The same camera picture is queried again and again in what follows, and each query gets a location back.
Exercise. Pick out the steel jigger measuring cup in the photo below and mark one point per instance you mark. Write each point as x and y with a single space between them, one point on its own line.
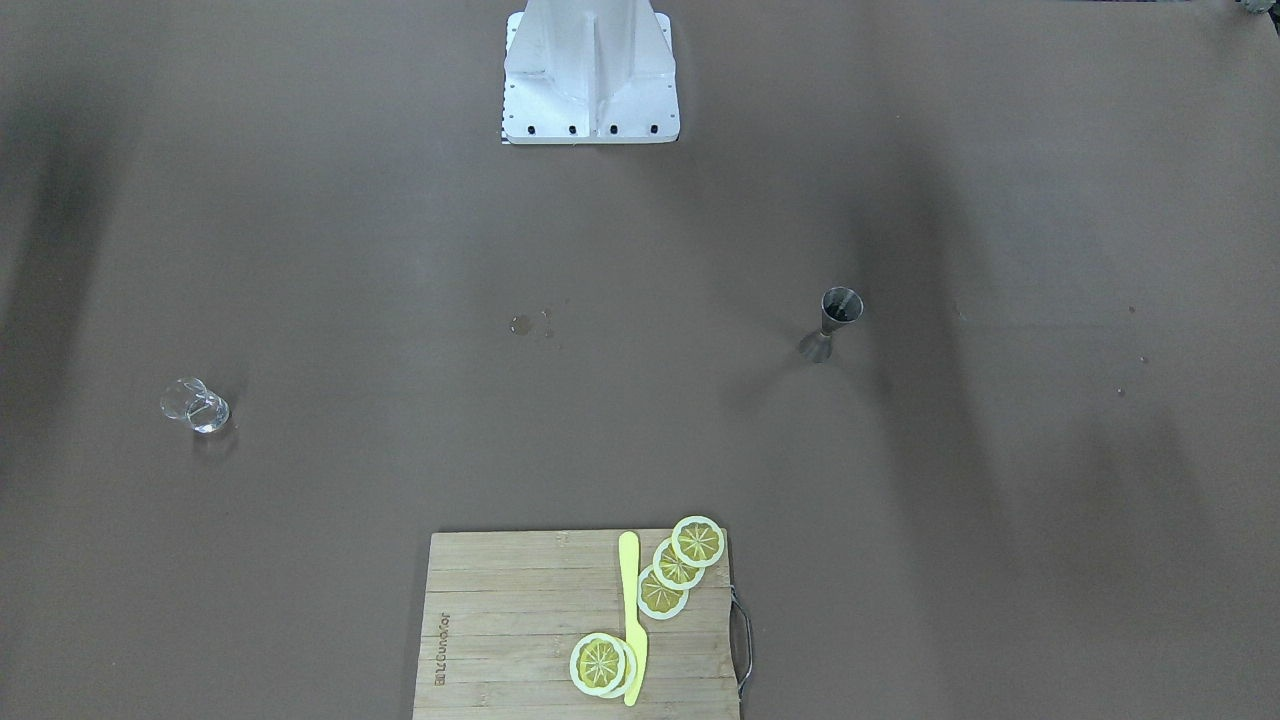
839 306

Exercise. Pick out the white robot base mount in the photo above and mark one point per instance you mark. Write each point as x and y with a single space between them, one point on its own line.
589 73

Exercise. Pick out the clear glass pitcher cup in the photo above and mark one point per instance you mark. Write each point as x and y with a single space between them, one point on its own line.
189 401

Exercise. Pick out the yellow plastic knife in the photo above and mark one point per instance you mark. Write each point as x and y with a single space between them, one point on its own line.
635 634

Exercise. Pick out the bamboo cutting board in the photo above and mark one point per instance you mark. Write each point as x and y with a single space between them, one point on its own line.
503 610

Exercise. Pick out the lemon slice inner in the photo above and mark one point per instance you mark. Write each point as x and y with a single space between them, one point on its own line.
656 600

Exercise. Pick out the lemon slice middle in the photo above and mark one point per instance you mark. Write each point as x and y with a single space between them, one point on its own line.
672 572

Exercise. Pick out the lemon slice pair bottom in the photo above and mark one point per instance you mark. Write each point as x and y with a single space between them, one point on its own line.
629 672

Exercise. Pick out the lemon slice pair top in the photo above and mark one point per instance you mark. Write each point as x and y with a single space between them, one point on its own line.
596 664

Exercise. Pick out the lemon slice pair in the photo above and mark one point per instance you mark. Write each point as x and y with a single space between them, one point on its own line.
596 664
629 672

